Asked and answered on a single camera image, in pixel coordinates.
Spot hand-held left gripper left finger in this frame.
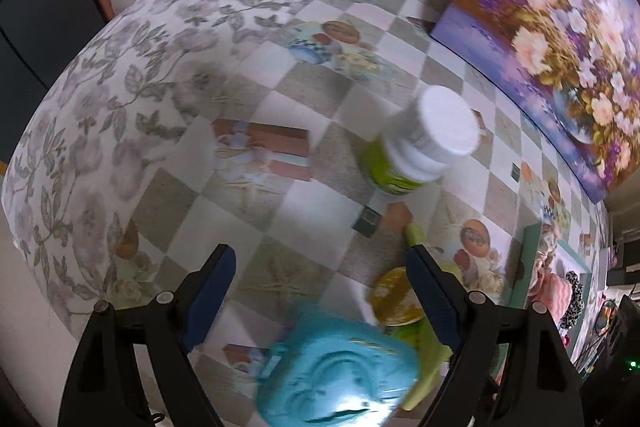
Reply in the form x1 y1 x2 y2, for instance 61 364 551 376
57 243 237 427

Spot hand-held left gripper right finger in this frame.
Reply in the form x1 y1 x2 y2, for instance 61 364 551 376
404 243 586 427

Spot leopard print scrunchie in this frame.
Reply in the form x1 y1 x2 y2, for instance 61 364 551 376
560 271 586 330

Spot teal shallow tray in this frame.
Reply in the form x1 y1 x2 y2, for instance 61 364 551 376
510 223 606 348

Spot pink chevron cloth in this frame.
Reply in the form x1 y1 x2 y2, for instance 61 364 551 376
530 227 573 323

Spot turquoise toy block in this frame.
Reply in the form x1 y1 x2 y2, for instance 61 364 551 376
255 302 422 427

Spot checked printed tablecloth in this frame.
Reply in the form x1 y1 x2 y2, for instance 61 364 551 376
112 0 613 427

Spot white-capped green bottle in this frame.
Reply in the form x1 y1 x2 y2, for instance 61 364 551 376
359 85 481 196

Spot grey leaf print tablecloth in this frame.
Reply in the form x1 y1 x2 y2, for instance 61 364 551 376
0 0 351 343

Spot flower painting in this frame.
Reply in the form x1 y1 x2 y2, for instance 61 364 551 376
430 0 640 204

